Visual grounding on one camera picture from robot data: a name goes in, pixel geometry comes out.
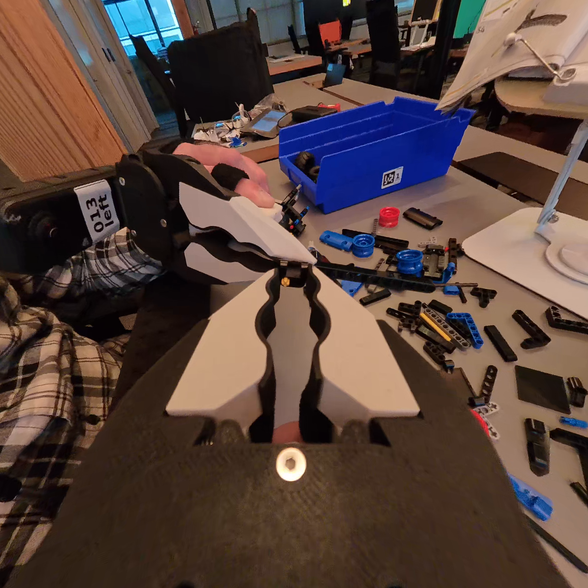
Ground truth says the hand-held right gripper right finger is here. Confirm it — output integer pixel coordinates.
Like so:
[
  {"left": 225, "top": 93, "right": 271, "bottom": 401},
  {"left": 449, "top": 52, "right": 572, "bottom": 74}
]
[{"left": 298, "top": 266, "right": 422, "bottom": 444}]

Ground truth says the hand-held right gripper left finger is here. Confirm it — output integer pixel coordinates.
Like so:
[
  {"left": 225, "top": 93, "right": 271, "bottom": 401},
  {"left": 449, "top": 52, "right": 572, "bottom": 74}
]
[{"left": 164, "top": 269, "right": 280, "bottom": 444}]

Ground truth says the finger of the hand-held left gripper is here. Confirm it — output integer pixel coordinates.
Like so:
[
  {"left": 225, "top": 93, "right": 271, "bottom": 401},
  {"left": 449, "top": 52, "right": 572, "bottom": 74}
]
[
  {"left": 183, "top": 241, "right": 278, "bottom": 285},
  {"left": 178, "top": 181, "right": 319, "bottom": 266}
]

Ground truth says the yellow axle with black connector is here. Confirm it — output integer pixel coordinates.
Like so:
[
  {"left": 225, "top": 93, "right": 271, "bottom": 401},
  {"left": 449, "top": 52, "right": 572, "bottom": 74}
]
[{"left": 277, "top": 260, "right": 309, "bottom": 288}]

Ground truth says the black beam frame assembly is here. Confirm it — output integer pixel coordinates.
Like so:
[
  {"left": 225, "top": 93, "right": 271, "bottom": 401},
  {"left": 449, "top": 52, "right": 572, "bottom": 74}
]
[{"left": 276, "top": 183, "right": 435, "bottom": 295}]

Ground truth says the person's left forearm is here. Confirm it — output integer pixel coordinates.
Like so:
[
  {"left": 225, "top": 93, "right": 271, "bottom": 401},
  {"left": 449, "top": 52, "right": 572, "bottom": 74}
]
[{"left": 28, "top": 227, "right": 166, "bottom": 295}]

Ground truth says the grey desk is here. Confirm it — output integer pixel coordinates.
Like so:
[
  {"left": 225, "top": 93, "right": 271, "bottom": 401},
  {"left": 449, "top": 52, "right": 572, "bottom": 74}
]
[{"left": 209, "top": 76, "right": 588, "bottom": 588}]

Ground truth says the person's left hand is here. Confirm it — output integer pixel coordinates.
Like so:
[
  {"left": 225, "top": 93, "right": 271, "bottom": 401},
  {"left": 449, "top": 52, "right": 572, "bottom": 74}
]
[{"left": 172, "top": 141, "right": 282, "bottom": 217}]

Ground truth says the black dotted mat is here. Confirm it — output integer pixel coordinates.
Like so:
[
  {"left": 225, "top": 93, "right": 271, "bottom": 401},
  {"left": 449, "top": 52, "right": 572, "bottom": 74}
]
[{"left": 110, "top": 282, "right": 212, "bottom": 414}]

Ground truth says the short yellow axle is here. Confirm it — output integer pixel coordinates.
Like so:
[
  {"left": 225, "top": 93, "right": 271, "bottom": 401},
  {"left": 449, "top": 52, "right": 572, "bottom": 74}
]
[{"left": 419, "top": 312, "right": 453, "bottom": 342}]

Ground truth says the pile of white and blue scraps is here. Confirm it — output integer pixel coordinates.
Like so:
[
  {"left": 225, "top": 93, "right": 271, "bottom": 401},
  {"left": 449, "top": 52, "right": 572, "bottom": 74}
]
[{"left": 192, "top": 103, "right": 244, "bottom": 149}]

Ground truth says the long grey beam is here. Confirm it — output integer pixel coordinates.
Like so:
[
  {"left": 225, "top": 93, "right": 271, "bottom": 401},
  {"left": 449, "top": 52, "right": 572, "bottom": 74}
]
[{"left": 422, "top": 308, "right": 472, "bottom": 351}]

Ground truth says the blue curved panel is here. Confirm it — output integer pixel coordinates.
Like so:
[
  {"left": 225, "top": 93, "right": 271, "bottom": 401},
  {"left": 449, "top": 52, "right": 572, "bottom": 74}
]
[{"left": 319, "top": 230, "right": 355, "bottom": 251}]

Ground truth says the grey tablet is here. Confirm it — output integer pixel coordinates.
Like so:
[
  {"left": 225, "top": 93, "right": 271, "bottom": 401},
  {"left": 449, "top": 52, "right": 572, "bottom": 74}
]
[{"left": 240, "top": 108, "right": 289, "bottom": 138}]

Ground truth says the blue angled beam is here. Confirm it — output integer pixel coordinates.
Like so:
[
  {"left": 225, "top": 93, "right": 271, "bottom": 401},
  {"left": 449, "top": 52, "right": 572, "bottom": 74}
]
[{"left": 446, "top": 311, "right": 485, "bottom": 350}]

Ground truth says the blue storage bin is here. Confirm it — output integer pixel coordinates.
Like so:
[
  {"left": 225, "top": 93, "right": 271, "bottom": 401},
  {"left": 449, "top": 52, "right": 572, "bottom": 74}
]
[{"left": 278, "top": 97, "right": 476, "bottom": 215}]

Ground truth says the black power adapter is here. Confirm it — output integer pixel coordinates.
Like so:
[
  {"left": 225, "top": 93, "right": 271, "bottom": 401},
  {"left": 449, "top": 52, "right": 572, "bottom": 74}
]
[{"left": 291, "top": 105, "right": 341, "bottom": 124}]

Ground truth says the pile of black and blue bricks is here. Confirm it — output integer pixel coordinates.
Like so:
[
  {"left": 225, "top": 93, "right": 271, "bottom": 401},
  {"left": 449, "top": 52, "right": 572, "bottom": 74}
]
[{"left": 340, "top": 225, "right": 588, "bottom": 506}]

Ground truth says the wooden pillar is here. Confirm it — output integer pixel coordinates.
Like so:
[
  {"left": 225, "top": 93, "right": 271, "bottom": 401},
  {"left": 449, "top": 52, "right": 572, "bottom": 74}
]
[{"left": 0, "top": 0, "right": 129, "bottom": 182}]

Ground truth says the large black chair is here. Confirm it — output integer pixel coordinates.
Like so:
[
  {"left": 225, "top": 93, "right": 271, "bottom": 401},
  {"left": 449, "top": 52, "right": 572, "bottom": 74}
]
[{"left": 166, "top": 7, "right": 275, "bottom": 136}]

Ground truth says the black grooved block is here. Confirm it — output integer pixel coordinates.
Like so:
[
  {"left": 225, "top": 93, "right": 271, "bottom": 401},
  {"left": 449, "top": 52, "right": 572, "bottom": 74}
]
[{"left": 402, "top": 207, "right": 444, "bottom": 230}]

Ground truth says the person in plaid shirt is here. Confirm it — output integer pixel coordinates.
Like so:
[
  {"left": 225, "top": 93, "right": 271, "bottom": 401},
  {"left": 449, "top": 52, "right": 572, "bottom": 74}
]
[{"left": 0, "top": 271, "right": 134, "bottom": 588}]

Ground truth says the black square panel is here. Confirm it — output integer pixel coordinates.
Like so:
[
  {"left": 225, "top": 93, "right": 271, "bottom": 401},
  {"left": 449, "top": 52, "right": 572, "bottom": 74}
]
[{"left": 514, "top": 364, "right": 572, "bottom": 415}]

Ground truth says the blue textured flat panel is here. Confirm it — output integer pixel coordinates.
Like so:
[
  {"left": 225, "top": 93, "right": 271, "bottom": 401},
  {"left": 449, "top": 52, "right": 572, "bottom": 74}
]
[{"left": 507, "top": 473, "right": 554, "bottom": 522}]

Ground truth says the black office chair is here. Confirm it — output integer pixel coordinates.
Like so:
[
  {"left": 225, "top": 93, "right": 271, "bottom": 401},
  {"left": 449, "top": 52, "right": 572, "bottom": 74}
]
[{"left": 367, "top": 0, "right": 401, "bottom": 90}]

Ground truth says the black pole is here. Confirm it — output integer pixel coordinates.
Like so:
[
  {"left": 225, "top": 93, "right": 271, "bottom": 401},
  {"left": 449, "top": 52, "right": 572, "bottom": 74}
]
[{"left": 429, "top": 0, "right": 462, "bottom": 99}]

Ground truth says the green panel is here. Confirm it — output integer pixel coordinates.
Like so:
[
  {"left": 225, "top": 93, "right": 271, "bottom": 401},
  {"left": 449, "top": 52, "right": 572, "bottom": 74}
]
[{"left": 452, "top": 0, "right": 488, "bottom": 40}]

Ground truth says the black chassis on blue frame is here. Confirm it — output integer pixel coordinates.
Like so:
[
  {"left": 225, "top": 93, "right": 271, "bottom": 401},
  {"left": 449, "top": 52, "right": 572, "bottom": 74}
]
[{"left": 422, "top": 245, "right": 458, "bottom": 283}]

